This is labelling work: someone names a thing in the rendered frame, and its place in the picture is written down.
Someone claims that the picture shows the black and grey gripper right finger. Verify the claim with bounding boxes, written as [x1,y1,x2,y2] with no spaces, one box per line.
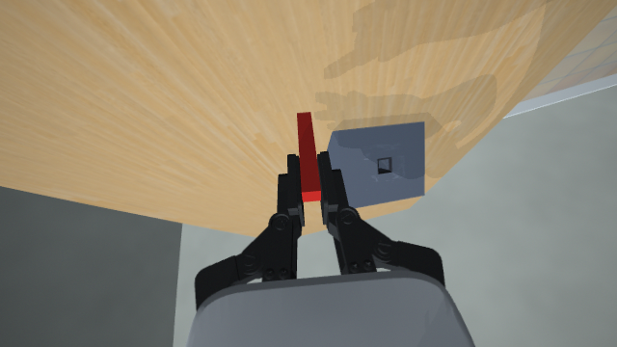
[317,151,445,287]

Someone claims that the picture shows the red rectangular bar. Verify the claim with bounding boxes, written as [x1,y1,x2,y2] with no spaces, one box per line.
[297,112,321,202]

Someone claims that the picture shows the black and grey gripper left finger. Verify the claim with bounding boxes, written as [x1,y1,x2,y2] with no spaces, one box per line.
[195,154,305,310]

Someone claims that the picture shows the blue-grey sloped panel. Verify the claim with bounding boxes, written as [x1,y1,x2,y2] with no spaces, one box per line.
[327,121,425,208]

